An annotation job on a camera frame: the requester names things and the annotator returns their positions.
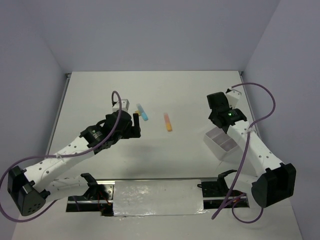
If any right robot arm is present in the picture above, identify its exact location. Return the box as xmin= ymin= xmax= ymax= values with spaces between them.
xmin=203 ymin=89 xmax=297 ymax=208

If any metal base rail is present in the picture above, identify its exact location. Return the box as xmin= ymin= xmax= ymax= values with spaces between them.
xmin=65 ymin=176 xmax=251 ymax=217

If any blue highlighter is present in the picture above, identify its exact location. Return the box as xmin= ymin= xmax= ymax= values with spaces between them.
xmin=136 ymin=103 xmax=149 ymax=121

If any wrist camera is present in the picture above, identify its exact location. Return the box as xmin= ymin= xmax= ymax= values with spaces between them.
xmin=225 ymin=88 xmax=242 ymax=109
xmin=112 ymin=99 xmax=130 ymax=113

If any white divided organizer tray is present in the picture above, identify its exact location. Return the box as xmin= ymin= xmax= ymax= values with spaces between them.
xmin=203 ymin=127 xmax=243 ymax=163

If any orange highlighter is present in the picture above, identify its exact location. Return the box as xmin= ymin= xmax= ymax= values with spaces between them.
xmin=163 ymin=113 xmax=173 ymax=132

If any silver foil sheet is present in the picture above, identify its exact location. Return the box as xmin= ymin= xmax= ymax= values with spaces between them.
xmin=113 ymin=179 xmax=206 ymax=217

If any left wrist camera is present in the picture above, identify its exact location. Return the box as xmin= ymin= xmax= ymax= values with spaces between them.
xmin=112 ymin=99 xmax=130 ymax=113

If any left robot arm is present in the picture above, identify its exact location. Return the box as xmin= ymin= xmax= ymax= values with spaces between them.
xmin=7 ymin=110 xmax=141 ymax=217

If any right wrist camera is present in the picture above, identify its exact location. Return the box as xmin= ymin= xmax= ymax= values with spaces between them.
xmin=225 ymin=88 xmax=242 ymax=109

